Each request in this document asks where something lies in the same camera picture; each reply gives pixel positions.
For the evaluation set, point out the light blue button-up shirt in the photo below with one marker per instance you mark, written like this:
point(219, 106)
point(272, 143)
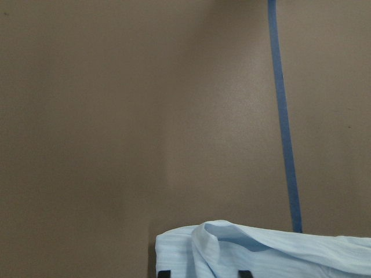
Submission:
point(223, 249)

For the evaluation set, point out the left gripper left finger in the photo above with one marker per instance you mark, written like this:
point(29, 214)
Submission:
point(164, 274)

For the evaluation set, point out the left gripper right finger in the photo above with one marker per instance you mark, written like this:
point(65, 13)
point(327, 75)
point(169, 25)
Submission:
point(244, 274)

